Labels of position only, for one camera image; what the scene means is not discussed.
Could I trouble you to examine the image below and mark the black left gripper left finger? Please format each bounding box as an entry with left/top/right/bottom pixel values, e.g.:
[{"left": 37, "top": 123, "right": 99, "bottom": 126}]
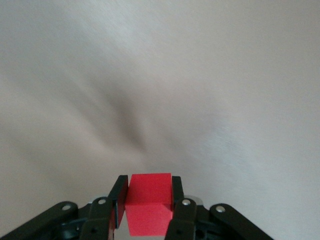
[{"left": 0, "top": 174, "right": 129, "bottom": 240}]

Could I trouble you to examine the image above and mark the brown table cover mat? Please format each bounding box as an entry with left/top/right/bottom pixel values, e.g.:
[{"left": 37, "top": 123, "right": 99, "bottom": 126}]
[{"left": 0, "top": 0, "right": 320, "bottom": 240}]

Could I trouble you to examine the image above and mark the red cube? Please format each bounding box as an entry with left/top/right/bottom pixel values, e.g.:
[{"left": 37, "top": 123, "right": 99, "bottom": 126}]
[{"left": 124, "top": 173, "right": 174, "bottom": 237}]

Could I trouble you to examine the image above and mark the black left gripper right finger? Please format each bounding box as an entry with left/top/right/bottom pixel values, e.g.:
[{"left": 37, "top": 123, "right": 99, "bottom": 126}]
[{"left": 164, "top": 176, "right": 273, "bottom": 240}]

